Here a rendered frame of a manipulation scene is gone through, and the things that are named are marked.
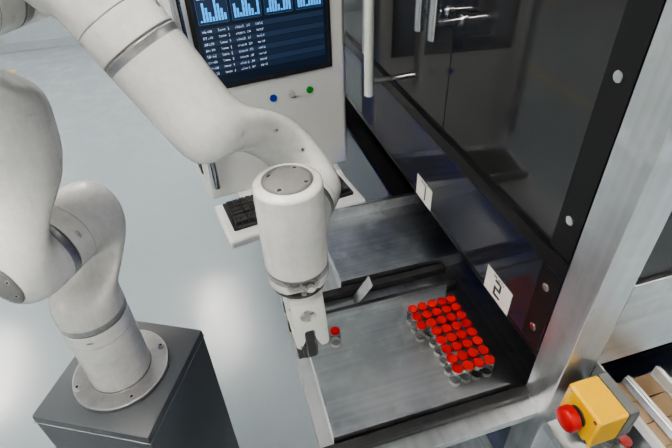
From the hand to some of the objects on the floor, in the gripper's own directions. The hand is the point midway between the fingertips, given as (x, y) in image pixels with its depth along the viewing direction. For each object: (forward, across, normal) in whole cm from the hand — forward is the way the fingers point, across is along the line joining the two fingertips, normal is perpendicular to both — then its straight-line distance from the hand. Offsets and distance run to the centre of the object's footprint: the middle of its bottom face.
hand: (306, 344), depth 74 cm
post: (+110, +9, +42) cm, 119 cm away
